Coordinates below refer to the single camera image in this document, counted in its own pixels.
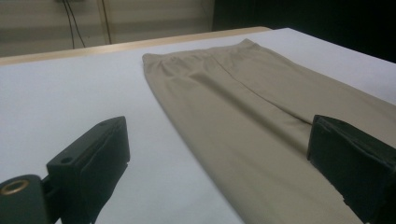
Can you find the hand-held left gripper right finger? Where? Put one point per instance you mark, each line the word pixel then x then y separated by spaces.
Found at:
pixel 351 161

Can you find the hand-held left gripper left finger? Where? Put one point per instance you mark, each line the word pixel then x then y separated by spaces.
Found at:
pixel 93 155

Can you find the beige pants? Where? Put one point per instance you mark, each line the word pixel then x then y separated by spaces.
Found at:
pixel 249 140

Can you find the white table mat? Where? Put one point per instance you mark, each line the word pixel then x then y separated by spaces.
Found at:
pixel 77 93

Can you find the black curtain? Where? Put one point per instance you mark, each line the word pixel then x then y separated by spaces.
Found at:
pixel 311 18

